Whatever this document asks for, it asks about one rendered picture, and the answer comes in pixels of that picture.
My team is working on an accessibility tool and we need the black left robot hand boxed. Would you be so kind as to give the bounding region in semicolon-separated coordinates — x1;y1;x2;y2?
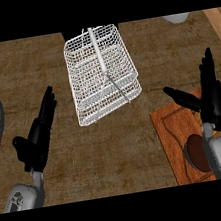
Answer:
3;84;69;177

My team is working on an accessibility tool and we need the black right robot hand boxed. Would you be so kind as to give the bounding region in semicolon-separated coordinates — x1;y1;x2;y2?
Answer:
156;45;221;140

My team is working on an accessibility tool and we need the brown wooden cutting board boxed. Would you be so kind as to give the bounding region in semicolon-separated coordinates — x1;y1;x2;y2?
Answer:
147;84;221;189

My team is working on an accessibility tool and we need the brown chocolate cupcake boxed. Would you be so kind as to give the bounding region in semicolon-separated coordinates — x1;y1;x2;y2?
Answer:
182;132;213;177

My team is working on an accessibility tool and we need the pale grey round object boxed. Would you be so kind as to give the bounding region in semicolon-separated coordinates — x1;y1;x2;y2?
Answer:
160;11;192;27

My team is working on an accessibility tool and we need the white tiered wire basket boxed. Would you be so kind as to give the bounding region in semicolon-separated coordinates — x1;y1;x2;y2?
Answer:
60;20;148;128

